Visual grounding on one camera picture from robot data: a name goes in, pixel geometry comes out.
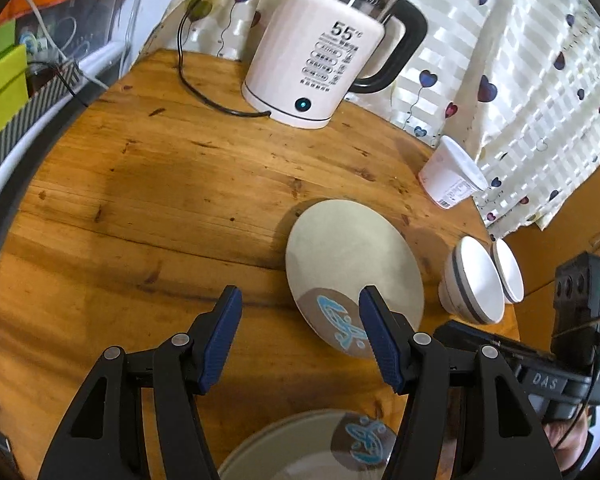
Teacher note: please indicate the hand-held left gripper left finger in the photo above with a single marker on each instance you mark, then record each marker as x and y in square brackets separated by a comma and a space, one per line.
[220, 340]

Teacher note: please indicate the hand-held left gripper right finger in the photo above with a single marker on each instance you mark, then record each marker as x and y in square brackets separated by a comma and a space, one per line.
[380, 340]

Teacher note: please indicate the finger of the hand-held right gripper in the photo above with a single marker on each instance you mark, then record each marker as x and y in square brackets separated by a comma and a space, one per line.
[460, 335]

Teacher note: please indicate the white bowl with grey stripe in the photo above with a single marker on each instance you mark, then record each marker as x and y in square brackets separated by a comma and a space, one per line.
[509, 270]
[472, 280]

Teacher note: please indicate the white plate with blue print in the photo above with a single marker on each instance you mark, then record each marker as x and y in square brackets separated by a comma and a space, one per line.
[290, 445]
[350, 265]

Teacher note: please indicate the person's right hand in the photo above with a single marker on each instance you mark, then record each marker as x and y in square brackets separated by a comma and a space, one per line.
[567, 442]

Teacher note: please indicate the wooden cabinet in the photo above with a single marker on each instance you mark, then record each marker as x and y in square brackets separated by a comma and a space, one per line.
[570, 225]

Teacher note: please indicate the white yogurt cup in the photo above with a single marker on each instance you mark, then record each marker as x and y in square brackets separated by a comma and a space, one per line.
[450, 175]

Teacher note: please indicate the heart print curtain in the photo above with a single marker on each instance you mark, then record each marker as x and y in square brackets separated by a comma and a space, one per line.
[505, 60]

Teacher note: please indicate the white electric kettle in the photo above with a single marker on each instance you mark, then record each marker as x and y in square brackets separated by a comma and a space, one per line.
[310, 60]

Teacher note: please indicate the striped box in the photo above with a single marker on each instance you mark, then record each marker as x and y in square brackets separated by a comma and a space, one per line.
[30, 110]

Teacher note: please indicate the green box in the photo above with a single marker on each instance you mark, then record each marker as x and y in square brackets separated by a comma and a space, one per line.
[0, 90]

